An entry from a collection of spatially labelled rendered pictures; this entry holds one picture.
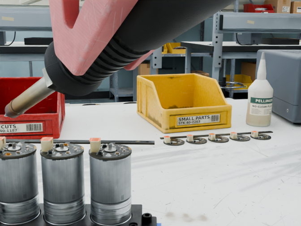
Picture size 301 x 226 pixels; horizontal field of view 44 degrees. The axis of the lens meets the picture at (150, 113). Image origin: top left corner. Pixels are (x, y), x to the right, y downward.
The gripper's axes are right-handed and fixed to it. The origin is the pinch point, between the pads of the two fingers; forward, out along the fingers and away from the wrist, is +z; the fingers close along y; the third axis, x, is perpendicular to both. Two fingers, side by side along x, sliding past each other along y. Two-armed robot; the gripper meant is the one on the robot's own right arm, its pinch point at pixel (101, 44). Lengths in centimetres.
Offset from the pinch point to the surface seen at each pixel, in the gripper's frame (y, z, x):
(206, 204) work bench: -13.5, 13.3, 2.0
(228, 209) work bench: -14.0, 12.5, 3.5
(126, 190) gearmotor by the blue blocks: -4.9, 9.6, 0.5
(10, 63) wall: -185, 235, -334
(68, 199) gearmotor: -2.3, 11.0, -1.1
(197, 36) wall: -379, 151, -247
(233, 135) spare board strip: -29.4, 16.7, -5.1
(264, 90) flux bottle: -37.4, 13.0, -7.9
